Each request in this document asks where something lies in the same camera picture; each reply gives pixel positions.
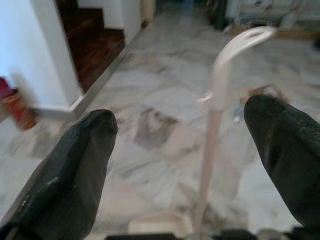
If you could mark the red printed incense can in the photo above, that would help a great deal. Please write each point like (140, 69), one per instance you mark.
(20, 110)

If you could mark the dark green rolled mat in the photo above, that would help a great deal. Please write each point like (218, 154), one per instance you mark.
(218, 15)

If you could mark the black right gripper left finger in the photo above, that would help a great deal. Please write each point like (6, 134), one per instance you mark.
(62, 187)

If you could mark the flat cardboard sheet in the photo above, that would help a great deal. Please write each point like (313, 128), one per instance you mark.
(295, 33)

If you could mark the brown cardboard scrap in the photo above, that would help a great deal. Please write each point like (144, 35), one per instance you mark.
(262, 90)

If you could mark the dark wooden staircase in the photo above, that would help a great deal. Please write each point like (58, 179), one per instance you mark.
(92, 45)

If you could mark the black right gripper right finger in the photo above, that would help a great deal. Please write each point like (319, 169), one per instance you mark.
(290, 155)

